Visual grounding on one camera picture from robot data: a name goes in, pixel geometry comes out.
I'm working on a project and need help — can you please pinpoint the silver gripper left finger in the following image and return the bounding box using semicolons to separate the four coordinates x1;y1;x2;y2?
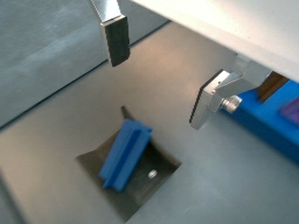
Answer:
88;0;131;67

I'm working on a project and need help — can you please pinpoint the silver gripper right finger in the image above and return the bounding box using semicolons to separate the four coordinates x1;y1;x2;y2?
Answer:
190;54;273;130

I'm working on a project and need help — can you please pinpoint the blue star peg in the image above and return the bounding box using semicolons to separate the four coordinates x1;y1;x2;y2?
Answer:
98;119;152;192

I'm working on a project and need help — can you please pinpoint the black curved fixture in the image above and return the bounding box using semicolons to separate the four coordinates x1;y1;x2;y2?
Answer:
78;106;182;222

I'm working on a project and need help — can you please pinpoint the blue shape-sorter block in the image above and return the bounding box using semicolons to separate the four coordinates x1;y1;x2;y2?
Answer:
223;80;299;164

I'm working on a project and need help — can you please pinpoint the brown notched peg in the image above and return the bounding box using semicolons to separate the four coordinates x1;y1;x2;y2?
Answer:
257;72;289;102

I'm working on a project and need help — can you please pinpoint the purple pentagon peg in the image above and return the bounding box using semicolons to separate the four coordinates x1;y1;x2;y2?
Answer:
279;97;299;126

